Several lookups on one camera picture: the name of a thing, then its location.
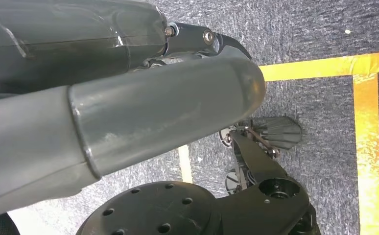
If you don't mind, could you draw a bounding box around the short yellow floor tape strip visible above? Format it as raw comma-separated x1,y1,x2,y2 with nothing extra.
178,144,194,184

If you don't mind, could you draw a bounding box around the black ribbed robot foot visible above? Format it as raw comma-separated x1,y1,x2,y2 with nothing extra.
218,116,303,155

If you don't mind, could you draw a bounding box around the long yellow floor tape strip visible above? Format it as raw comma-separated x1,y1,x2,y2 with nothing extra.
259,52,379,82

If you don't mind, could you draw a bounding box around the wide yellow floor tape strip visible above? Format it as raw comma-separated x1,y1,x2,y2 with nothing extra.
353,73,379,235

